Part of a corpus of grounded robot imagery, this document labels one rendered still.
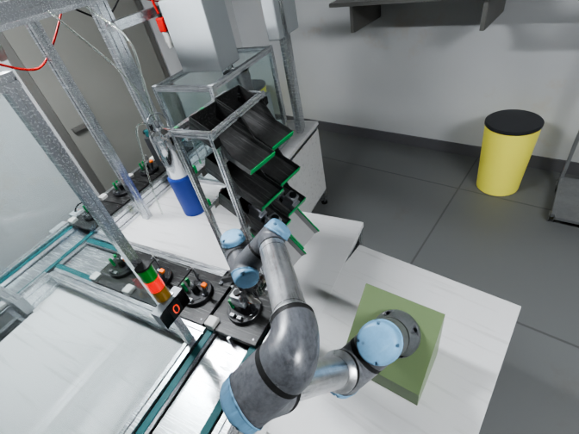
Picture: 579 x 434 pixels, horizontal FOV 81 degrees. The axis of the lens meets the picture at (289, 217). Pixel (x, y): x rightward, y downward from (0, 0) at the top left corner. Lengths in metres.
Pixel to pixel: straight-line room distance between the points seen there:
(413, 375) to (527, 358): 1.36
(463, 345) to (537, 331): 1.23
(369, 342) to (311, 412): 0.42
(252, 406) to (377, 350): 0.42
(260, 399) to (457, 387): 0.83
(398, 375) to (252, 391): 0.66
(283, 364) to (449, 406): 0.80
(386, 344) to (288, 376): 0.41
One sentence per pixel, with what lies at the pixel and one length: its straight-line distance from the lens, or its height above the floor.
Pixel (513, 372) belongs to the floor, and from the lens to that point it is 2.45.
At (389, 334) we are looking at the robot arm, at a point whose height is 1.24.
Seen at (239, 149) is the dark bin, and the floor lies 1.55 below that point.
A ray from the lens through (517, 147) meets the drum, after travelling 3.23.
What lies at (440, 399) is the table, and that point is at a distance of 1.35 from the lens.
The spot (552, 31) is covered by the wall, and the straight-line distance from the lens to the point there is 3.53.
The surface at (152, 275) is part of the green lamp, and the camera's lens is 1.13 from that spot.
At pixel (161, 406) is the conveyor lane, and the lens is 1.41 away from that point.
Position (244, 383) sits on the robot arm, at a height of 1.48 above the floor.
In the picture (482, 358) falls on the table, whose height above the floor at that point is 0.86.
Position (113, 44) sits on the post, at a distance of 2.22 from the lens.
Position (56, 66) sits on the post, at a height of 1.82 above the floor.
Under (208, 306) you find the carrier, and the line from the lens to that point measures 1.51.
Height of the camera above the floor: 2.10
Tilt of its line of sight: 40 degrees down
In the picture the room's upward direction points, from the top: 13 degrees counter-clockwise
